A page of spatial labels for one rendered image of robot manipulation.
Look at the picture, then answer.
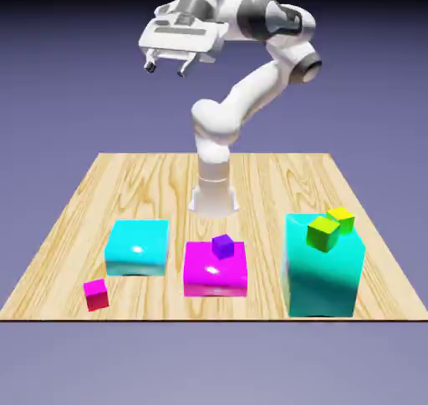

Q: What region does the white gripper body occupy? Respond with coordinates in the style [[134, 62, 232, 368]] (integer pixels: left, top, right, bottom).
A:
[[138, 18, 231, 64]]

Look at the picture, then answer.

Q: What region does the small purple cube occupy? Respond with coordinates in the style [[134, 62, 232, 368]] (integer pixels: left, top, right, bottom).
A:
[[211, 233, 235, 261]]

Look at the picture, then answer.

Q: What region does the small green cube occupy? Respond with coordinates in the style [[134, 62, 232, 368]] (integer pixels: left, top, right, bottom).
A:
[[306, 215, 341, 254]]

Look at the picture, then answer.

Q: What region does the small yellow cube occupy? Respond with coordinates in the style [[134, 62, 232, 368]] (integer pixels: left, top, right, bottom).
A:
[[326, 206, 356, 235]]

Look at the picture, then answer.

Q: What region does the small pink cube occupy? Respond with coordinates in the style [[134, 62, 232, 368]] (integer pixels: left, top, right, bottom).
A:
[[82, 277, 110, 312]]

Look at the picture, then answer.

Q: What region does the large cyan box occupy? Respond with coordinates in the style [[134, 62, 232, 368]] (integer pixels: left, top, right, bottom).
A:
[[104, 219, 171, 277]]

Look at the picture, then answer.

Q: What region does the large magenta box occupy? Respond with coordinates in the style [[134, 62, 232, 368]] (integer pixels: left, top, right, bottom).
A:
[[182, 240, 249, 298]]

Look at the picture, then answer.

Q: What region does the large teal box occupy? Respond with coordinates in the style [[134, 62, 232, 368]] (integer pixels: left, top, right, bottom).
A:
[[280, 212, 367, 319]]

